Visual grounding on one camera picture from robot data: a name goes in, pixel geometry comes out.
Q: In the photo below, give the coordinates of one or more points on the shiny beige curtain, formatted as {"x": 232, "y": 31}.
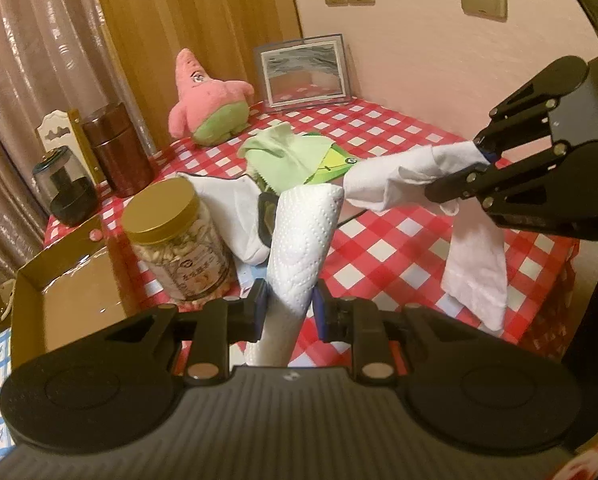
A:
{"x": 29, "y": 60}

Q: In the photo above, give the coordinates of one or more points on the white sock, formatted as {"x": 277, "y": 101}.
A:
{"x": 229, "y": 205}

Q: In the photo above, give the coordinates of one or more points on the red checkered tablecloth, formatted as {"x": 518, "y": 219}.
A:
{"x": 404, "y": 255}

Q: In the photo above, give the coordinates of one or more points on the glass jar with dark base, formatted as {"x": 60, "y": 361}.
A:
{"x": 69, "y": 195}

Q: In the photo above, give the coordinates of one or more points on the light green cloth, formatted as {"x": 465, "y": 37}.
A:
{"x": 279, "y": 160}

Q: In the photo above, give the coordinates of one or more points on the cashew jar with gold lid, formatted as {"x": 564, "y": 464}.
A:
{"x": 179, "y": 255}

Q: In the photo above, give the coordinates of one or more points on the silver picture frame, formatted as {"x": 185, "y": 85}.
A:
{"x": 304, "y": 70}

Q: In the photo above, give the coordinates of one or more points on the brown cardboard box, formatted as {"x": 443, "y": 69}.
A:
{"x": 79, "y": 285}

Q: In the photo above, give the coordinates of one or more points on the white paper towel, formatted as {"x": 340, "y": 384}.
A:
{"x": 299, "y": 245}

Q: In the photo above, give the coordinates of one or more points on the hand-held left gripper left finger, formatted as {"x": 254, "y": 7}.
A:
{"x": 261, "y": 307}

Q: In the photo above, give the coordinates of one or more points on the blue face mask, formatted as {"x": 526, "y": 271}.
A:
{"x": 248, "y": 275}

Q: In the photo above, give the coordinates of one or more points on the green tissue pack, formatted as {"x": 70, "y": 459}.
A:
{"x": 334, "y": 165}

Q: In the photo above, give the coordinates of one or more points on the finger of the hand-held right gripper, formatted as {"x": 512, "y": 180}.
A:
{"x": 519, "y": 105}
{"x": 479, "y": 185}

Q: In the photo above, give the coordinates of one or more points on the brown wooden canister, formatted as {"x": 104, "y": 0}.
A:
{"x": 119, "y": 155}

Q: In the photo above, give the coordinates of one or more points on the white cloth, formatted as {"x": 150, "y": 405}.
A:
{"x": 379, "y": 180}

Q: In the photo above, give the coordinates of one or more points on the pink starfish plush toy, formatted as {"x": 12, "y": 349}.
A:
{"x": 209, "y": 100}

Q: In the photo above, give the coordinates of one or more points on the white wooden holder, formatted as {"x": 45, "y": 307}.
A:
{"x": 54, "y": 127}

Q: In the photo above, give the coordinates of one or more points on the wooden door panel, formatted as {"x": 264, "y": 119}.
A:
{"x": 189, "y": 10}

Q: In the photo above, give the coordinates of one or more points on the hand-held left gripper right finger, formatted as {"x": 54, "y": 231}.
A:
{"x": 321, "y": 312}

